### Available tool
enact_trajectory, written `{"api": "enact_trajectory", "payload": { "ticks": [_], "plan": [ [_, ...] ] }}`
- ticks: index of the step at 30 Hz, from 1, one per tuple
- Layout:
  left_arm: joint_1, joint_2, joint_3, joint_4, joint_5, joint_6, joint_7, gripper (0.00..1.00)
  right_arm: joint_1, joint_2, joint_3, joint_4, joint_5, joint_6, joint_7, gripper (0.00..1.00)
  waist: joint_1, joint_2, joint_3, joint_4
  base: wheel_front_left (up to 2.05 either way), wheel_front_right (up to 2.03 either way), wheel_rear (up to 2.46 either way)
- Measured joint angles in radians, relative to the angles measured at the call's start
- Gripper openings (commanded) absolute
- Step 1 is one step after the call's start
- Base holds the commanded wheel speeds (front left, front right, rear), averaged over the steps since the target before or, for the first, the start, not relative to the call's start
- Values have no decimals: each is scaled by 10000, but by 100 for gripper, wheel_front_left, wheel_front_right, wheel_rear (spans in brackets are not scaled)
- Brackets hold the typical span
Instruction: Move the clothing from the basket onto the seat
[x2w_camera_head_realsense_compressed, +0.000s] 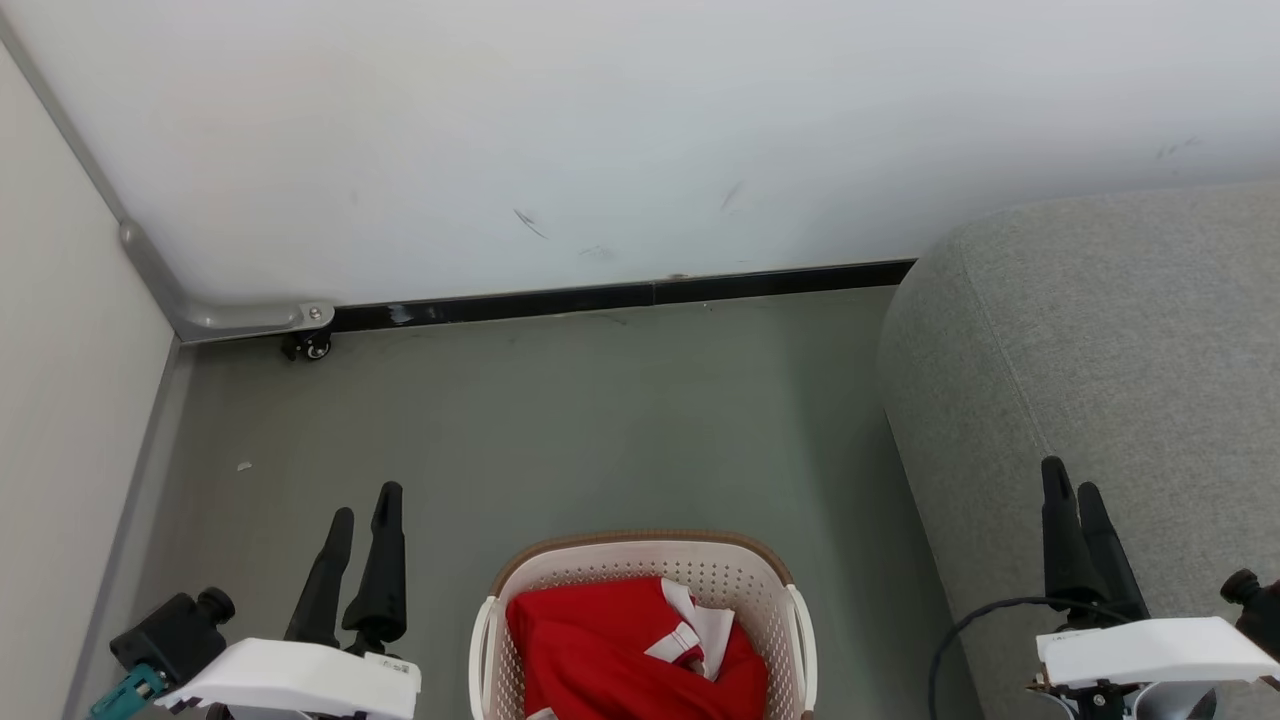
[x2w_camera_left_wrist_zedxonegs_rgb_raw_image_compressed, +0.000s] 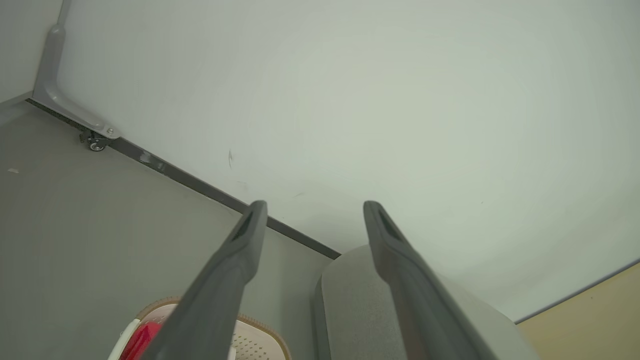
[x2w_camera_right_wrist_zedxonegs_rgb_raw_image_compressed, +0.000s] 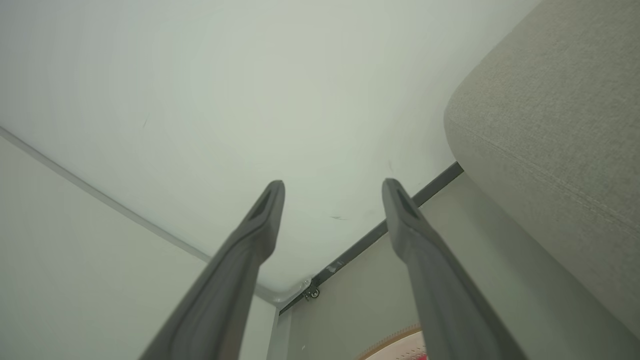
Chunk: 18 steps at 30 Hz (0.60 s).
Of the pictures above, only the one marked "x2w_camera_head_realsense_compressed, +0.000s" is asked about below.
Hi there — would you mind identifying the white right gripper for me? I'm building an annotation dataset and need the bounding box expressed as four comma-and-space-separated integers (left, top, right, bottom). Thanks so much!
1030, 456, 1280, 720

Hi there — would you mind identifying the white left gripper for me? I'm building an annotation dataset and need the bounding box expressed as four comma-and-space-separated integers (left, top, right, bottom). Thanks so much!
155, 482, 423, 720

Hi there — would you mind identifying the red garment with white stripes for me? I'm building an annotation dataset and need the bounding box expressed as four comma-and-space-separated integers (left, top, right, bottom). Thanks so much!
505, 577, 701, 720

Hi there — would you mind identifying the grey fabric sofa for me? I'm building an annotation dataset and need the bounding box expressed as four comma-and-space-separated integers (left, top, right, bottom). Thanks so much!
875, 183, 1280, 720

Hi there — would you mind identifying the grey floor trim strip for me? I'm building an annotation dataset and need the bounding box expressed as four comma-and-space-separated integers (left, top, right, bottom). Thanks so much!
62, 340, 196, 720

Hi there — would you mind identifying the white perforated laundry basket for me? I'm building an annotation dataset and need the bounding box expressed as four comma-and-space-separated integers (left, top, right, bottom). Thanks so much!
468, 530, 819, 720

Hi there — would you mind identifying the red garment with white collar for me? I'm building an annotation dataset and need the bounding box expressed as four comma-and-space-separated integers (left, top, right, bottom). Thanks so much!
643, 578, 771, 720

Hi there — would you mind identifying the black baseboard strip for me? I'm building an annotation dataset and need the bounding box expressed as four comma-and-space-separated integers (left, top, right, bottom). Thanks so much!
330, 259, 916, 334

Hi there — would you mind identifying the thin black right gripper cable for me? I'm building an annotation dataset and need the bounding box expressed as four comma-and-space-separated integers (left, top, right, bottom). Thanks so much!
928, 597, 1136, 720

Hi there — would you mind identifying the left cable with teal connector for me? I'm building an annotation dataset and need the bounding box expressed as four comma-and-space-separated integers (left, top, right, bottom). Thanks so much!
88, 663, 171, 720

